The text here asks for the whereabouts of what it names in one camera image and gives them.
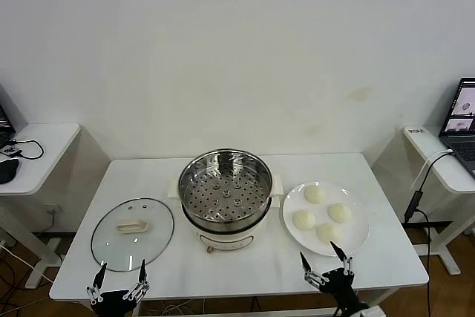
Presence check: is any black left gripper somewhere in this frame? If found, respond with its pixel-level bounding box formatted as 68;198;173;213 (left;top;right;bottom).
85;258;151;317

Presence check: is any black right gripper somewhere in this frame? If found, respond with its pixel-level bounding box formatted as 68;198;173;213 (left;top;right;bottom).
298;241;359;311

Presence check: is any white steamed baozi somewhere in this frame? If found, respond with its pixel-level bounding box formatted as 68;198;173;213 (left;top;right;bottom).
327;203;352;223
304;186;327;206
315;223;341;244
292;209;317;229

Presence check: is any perforated steel steamer basket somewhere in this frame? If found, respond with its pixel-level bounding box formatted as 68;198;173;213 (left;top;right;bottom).
167;148;284;229

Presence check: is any round glass pot lid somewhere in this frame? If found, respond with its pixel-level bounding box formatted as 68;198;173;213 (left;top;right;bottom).
91;197;175;272

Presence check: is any round white plate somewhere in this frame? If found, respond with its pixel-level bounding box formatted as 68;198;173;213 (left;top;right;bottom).
281;181;371;258

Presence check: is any white electric cooker pot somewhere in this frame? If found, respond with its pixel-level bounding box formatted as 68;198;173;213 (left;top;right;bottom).
180;194;281;255

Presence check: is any large white table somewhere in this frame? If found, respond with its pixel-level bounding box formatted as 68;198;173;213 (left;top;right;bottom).
49;151;430;317

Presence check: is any white side table with label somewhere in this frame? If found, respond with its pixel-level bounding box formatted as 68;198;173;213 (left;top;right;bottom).
402;125;475;275

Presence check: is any white side table with mouse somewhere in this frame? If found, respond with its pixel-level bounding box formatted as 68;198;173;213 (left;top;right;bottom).
0;122;82;289

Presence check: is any black computer mouse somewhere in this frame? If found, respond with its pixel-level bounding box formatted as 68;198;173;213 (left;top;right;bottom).
0;158;19;185

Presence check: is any black open laptop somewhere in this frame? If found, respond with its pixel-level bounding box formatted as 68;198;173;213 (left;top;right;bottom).
0;85;16;149

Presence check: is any grey open laptop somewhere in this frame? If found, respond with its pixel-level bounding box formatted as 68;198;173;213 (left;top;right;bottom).
438;77;475;179

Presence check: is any white floor cable bundle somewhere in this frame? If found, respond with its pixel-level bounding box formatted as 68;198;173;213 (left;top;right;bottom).
148;301;203;316

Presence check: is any black cable with adapter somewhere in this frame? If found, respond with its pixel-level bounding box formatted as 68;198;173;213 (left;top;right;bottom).
403;151;453;317

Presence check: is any flat white cable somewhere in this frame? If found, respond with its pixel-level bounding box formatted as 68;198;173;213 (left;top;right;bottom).
410;148;454;192

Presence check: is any thin black looped cable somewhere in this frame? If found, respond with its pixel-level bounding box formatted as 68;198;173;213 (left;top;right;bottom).
7;139;45;161

